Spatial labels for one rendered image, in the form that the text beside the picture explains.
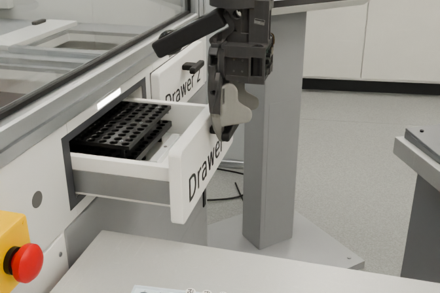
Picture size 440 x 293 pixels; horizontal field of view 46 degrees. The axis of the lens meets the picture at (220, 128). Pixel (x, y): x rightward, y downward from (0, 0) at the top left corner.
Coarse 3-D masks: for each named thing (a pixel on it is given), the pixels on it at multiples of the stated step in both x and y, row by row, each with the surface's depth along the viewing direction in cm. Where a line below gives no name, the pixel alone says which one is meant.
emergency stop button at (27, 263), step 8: (24, 248) 52; (32, 248) 52; (40, 248) 54; (16, 256) 51; (24, 256) 51; (32, 256) 52; (40, 256) 53; (16, 264) 51; (24, 264) 51; (32, 264) 52; (40, 264) 53; (16, 272) 51; (24, 272) 51; (32, 272) 52; (16, 280) 52; (24, 280) 52; (32, 280) 53
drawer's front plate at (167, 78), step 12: (192, 48) 115; (180, 60) 108; (192, 60) 116; (156, 72) 98; (168, 72) 102; (180, 72) 109; (156, 84) 97; (168, 84) 102; (180, 84) 109; (156, 96) 98; (168, 96) 103; (180, 96) 110
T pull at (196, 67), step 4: (200, 60) 112; (184, 64) 109; (188, 64) 109; (192, 64) 109; (196, 64) 109; (200, 64) 110; (184, 68) 109; (188, 68) 109; (192, 68) 106; (196, 68) 107; (200, 68) 110; (192, 72) 106; (196, 72) 108
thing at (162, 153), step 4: (172, 136) 90; (176, 136) 90; (168, 140) 88; (172, 140) 88; (176, 140) 89; (164, 144) 87; (168, 144) 87; (172, 144) 87; (160, 148) 85; (164, 148) 85; (168, 148) 85; (156, 152) 84; (160, 152) 84; (164, 152) 84; (156, 156) 82; (160, 156) 82; (164, 156) 84; (152, 160) 81; (156, 160) 81; (160, 160) 82
